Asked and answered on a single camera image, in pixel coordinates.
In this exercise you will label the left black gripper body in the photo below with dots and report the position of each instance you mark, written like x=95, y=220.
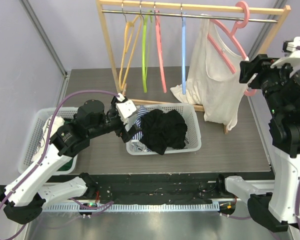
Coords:
x=121, y=132

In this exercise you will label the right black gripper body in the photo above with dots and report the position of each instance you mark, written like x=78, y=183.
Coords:
x=248, y=71

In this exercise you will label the blue striped tank top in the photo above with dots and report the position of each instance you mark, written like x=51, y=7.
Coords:
x=137, y=137

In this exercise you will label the pink hanger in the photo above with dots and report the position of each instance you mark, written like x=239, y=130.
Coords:
x=230, y=33
x=159, y=48

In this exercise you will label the black tank top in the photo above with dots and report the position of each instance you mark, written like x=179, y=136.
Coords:
x=162, y=130

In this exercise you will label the white tank top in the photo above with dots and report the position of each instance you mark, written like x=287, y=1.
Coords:
x=213, y=78

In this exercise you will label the white basket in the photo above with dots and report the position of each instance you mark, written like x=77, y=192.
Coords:
x=34, y=137
x=192, y=138

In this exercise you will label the light blue hanger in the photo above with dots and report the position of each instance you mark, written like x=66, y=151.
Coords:
x=183, y=52

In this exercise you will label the yellow hanger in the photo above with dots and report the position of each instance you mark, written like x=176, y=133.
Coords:
x=131, y=34

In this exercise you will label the lime green hanger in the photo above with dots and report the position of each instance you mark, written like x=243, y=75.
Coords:
x=146, y=48

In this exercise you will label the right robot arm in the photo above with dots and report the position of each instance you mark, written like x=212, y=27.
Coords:
x=280, y=87

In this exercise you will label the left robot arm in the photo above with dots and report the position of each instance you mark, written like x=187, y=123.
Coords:
x=25, y=198

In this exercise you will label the wooden clothes rack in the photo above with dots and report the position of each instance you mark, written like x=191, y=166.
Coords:
x=226, y=14

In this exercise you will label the white printed garment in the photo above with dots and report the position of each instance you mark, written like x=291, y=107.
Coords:
x=58, y=122

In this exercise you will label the dark green garment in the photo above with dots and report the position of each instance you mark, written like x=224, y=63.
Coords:
x=67, y=166

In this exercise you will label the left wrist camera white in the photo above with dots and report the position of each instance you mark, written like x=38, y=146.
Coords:
x=125, y=107

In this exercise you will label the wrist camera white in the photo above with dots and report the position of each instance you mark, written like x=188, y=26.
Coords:
x=125, y=107
x=291, y=48

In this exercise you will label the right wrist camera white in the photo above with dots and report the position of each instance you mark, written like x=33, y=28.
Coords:
x=291, y=48

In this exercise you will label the white slotted cable duct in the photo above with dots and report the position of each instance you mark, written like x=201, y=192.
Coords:
x=117, y=208

